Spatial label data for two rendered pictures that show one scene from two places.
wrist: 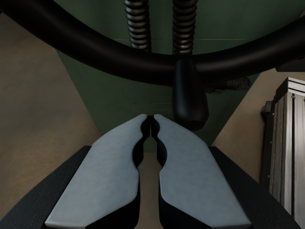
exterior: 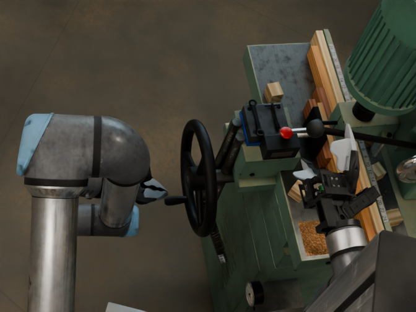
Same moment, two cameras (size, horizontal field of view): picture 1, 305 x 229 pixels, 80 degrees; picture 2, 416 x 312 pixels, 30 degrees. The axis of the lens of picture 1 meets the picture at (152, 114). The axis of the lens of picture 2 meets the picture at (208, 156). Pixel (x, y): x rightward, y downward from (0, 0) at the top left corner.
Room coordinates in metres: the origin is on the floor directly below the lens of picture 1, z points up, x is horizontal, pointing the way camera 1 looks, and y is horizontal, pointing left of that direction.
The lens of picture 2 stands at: (-0.30, -0.84, 2.47)
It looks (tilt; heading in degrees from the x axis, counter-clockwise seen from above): 59 degrees down; 62
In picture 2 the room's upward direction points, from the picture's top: 20 degrees clockwise
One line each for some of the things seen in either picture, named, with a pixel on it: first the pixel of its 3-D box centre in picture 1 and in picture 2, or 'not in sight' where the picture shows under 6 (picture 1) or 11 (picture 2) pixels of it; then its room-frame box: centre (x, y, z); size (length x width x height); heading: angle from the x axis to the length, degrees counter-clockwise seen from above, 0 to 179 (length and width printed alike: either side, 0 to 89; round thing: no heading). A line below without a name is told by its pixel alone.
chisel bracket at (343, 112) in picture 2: not in sight; (364, 122); (0.49, -0.03, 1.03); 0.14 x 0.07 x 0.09; 0
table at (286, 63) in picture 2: not in sight; (291, 149); (0.36, 0.00, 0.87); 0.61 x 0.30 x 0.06; 90
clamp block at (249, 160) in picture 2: not in sight; (262, 143); (0.27, 0.00, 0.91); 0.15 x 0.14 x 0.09; 90
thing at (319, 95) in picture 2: not in sight; (329, 130); (0.45, 0.02, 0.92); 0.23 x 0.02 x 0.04; 90
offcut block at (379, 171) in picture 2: not in sight; (376, 172); (0.59, -0.06, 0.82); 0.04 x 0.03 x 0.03; 111
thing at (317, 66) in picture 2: not in sight; (343, 154); (0.47, -0.05, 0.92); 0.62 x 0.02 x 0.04; 90
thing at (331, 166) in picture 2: not in sight; (327, 147); (0.43, -0.03, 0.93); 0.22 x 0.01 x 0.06; 90
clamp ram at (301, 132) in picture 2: not in sight; (303, 132); (0.37, 0.00, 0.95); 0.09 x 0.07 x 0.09; 90
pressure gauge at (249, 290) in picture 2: not in sight; (255, 294); (0.25, -0.29, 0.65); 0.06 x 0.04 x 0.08; 90
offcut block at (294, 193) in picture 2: not in sight; (298, 190); (0.33, -0.13, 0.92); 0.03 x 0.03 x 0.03; 43
